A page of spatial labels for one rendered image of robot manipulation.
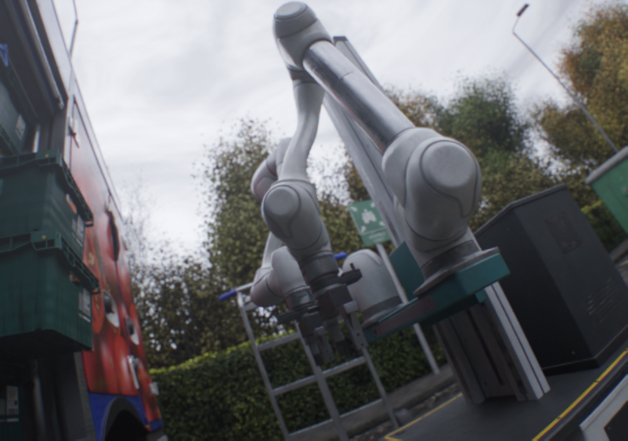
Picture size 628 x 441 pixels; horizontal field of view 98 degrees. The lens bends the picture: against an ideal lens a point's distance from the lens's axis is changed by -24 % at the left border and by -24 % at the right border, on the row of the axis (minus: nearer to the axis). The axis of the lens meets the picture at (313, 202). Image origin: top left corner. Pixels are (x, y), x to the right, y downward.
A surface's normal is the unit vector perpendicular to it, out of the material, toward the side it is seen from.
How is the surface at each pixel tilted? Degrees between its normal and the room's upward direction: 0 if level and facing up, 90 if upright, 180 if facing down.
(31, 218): 96
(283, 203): 98
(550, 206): 90
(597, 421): 90
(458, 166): 96
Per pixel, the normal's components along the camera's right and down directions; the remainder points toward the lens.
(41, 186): 0.26, -0.47
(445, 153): -0.12, -0.23
